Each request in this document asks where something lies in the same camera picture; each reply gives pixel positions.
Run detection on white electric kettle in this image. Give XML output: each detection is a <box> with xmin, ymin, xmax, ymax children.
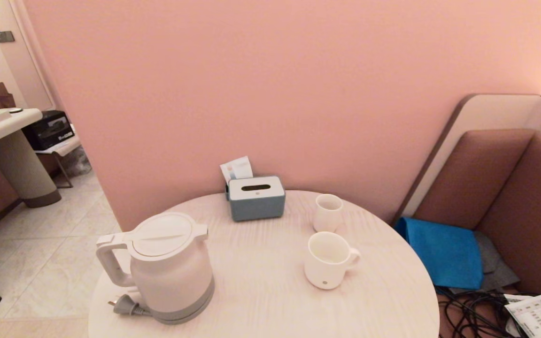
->
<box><xmin>95</xmin><ymin>212</ymin><xmax>215</xmax><ymax>324</ymax></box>

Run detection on white paper cards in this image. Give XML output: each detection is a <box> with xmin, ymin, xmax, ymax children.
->
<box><xmin>220</xmin><ymin>156</ymin><xmax>254</xmax><ymax>184</ymax></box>

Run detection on grey tissue box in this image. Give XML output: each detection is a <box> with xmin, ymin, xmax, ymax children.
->
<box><xmin>229</xmin><ymin>176</ymin><xmax>286</xmax><ymax>222</ymax></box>

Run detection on small white cup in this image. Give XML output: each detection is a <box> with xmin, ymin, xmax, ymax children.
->
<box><xmin>313</xmin><ymin>193</ymin><xmax>345</xmax><ymax>233</ymax></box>

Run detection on grey round kettle base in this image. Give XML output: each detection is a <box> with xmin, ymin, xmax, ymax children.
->
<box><xmin>148</xmin><ymin>293</ymin><xmax>215</xmax><ymax>325</ymax></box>

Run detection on clear plastic bag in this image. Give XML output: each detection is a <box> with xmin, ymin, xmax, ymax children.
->
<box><xmin>63</xmin><ymin>145</ymin><xmax>93</xmax><ymax>178</ymax></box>

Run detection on blue cloth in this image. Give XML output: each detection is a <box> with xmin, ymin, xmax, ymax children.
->
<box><xmin>394</xmin><ymin>216</ymin><xmax>484</xmax><ymax>291</ymax></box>

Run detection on grey power plug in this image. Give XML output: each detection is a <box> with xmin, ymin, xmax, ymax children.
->
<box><xmin>108</xmin><ymin>294</ymin><xmax>151</xmax><ymax>316</ymax></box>

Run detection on white stool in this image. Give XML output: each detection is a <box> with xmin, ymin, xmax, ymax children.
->
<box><xmin>35</xmin><ymin>136</ymin><xmax>81</xmax><ymax>188</ymax></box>

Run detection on black box appliance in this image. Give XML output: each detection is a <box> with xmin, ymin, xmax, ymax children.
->
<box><xmin>22</xmin><ymin>110</ymin><xmax>75</xmax><ymax>151</ymax></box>

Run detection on grey felt mat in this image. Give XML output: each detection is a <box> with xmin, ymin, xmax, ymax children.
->
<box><xmin>456</xmin><ymin>230</ymin><xmax>521</xmax><ymax>295</ymax></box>

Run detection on white washbasin counter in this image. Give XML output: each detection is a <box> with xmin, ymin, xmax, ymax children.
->
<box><xmin>0</xmin><ymin>109</ymin><xmax>62</xmax><ymax>208</ymax></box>

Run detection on brown upholstered sofa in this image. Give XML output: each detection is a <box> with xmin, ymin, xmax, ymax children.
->
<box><xmin>414</xmin><ymin>129</ymin><xmax>541</xmax><ymax>338</ymax></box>

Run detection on printed paper sheet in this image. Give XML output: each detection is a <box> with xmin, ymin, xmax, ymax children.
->
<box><xmin>504</xmin><ymin>294</ymin><xmax>541</xmax><ymax>338</ymax></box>

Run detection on large white mug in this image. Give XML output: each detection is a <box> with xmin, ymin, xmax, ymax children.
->
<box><xmin>304</xmin><ymin>231</ymin><xmax>361</xmax><ymax>290</ymax></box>

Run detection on black cable bundle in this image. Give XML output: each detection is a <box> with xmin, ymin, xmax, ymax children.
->
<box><xmin>439</xmin><ymin>286</ymin><xmax>541</xmax><ymax>338</ymax></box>

